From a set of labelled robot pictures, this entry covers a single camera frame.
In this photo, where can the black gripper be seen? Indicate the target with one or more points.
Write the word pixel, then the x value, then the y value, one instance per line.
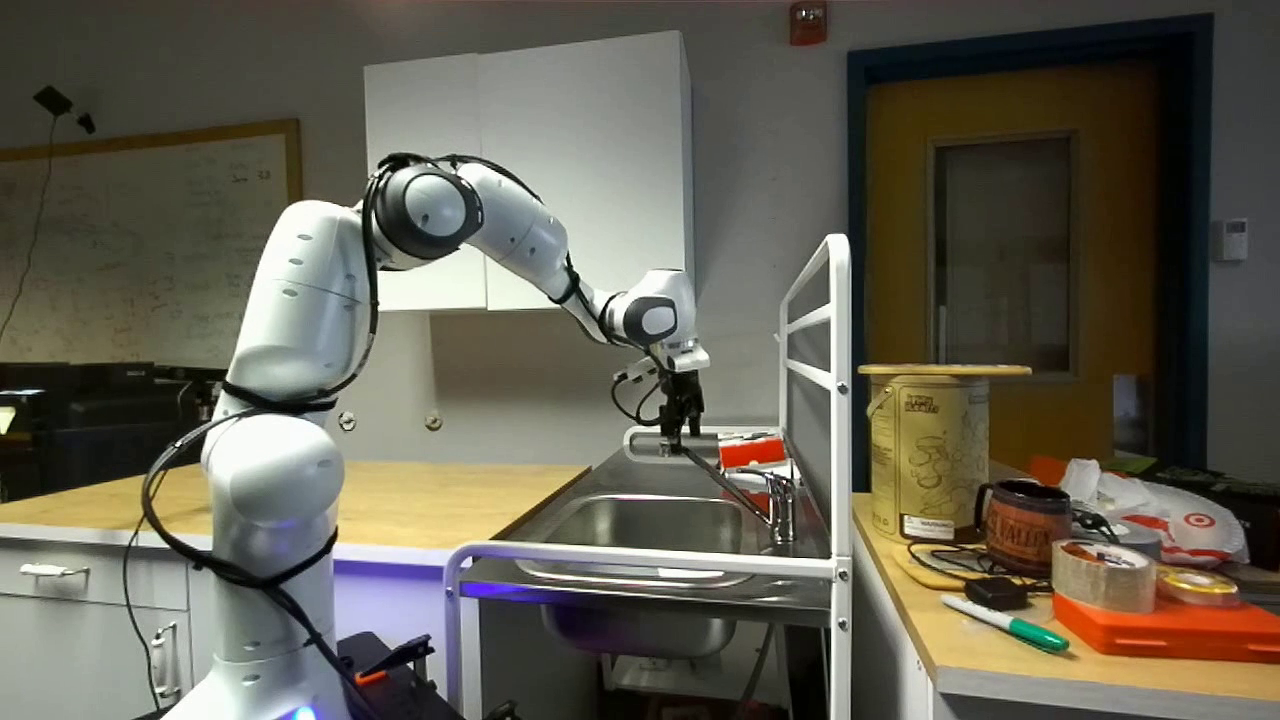
pixel 680 392

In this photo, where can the chrome tap with nozzle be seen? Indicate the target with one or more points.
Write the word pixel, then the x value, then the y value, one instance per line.
pixel 782 515

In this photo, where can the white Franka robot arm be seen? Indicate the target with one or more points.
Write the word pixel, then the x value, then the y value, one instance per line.
pixel 293 304

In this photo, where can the orange and white toy box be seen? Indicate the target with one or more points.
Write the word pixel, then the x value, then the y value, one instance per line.
pixel 752 452

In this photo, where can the stainless steel sink counter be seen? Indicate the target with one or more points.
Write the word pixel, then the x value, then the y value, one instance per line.
pixel 655 522

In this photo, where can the yellow wooden door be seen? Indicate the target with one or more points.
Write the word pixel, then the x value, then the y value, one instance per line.
pixel 904 240

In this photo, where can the small black block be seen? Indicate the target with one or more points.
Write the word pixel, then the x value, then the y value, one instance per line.
pixel 998 592

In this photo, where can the brown ceramic mug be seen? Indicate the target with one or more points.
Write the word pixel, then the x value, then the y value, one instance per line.
pixel 1025 529

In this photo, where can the black and red base box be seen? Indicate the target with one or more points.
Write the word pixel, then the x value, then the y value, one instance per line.
pixel 401 681

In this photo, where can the green and white marker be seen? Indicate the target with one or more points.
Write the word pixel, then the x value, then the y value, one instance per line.
pixel 1004 626

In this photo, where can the red fire alarm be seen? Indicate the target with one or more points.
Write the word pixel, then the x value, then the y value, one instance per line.
pixel 809 23

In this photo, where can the white plastic bag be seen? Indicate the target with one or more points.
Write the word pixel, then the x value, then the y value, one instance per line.
pixel 1173 515

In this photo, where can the flat orange box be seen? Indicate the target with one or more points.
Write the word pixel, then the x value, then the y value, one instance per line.
pixel 1173 628

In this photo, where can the small round tin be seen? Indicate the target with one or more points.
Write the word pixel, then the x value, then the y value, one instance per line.
pixel 1198 587

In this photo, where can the framed whiteboard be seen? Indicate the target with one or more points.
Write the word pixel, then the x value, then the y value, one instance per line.
pixel 133 255

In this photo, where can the white drawer cabinet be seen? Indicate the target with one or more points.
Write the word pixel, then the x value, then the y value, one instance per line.
pixel 83 626

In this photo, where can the white wall cabinet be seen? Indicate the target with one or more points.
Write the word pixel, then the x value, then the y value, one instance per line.
pixel 587 144

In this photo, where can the white wall thermostat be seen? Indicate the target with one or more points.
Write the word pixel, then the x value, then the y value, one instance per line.
pixel 1233 240

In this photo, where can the black wall mounted device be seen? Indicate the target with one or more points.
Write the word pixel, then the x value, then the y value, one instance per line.
pixel 58 103

